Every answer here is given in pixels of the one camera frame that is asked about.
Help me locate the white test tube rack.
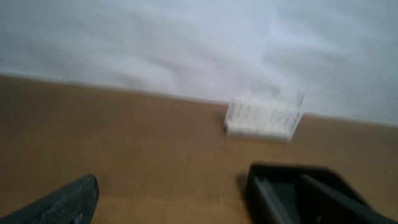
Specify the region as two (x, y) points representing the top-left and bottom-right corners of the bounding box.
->
(223, 90), (305, 143)

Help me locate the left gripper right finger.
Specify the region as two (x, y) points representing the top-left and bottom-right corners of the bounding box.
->
(295, 173), (398, 224)

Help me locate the black tray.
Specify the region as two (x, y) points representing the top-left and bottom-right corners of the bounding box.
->
(244, 162), (377, 224)

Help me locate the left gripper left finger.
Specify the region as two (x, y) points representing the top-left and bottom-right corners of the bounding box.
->
(0, 173), (100, 224)

